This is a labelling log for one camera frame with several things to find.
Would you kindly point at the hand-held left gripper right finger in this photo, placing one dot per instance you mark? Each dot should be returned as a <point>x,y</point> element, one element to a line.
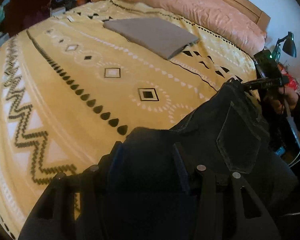
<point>181,162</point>

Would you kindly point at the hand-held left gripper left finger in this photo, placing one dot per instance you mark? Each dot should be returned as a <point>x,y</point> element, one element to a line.
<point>117,153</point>

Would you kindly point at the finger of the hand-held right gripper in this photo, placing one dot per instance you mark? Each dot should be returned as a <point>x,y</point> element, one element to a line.
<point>262,83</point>

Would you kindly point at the dark navy pants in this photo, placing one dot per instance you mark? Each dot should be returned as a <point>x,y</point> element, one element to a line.
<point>215,130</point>

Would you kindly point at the folded grey pants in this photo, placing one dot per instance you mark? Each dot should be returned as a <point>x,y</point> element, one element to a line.
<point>150,35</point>

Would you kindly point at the person's right hand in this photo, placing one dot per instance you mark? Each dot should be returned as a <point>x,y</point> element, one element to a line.
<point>290,97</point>

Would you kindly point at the dark green desk lamp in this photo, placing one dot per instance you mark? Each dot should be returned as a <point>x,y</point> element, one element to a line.
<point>290,46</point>

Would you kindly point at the wooden headboard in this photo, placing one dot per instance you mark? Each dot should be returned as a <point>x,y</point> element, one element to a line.
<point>252,12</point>

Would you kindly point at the yellow patterned bedspread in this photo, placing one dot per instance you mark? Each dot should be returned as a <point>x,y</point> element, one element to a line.
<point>52,92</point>

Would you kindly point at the pink duvet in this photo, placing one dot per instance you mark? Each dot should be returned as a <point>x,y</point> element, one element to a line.
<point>190,2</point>

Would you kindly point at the white box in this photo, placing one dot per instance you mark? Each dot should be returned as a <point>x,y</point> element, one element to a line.
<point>57,10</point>

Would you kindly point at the maroon garment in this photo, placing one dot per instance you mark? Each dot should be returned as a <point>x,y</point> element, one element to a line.
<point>27,7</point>

